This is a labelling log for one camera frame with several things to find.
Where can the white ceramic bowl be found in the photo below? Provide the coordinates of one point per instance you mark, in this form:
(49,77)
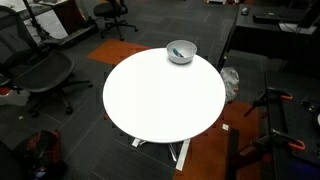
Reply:
(187,58)

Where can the white metal table base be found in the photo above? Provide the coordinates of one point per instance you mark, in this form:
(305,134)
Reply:
(183,154)

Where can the white plastic bag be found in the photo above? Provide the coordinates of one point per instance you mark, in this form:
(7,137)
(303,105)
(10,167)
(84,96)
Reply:
(230,81)

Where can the small white floor tag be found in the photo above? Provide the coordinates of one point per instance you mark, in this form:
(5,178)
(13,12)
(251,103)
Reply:
(225,127)

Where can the black padded office chair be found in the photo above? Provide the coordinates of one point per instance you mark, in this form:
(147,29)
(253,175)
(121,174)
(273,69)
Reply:
(108,8)

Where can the black office desk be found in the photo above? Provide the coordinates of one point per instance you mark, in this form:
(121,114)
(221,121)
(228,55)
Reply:
(253,36)

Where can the grey computer mouse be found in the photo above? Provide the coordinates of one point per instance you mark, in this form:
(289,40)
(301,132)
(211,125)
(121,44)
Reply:
(244,11)

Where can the black mesh office chair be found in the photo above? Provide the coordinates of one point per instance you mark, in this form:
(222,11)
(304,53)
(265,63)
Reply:
(43,71)

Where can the brown wooden cabinet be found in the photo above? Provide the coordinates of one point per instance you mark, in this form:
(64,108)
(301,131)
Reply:
(68,15)

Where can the red and black backpack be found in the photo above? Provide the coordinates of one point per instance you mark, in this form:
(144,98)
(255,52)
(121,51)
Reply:
(46,146)

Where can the black keyboard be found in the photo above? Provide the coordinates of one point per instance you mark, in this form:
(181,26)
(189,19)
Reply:
(266,18)

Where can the black workbench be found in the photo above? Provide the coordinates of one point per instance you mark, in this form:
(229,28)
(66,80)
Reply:
(293,125)

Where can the white paper sheet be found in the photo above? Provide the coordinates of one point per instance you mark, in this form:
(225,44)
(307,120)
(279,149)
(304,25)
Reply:
(300,29)

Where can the black desk leg frame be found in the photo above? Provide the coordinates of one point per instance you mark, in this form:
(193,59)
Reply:
(70,37)

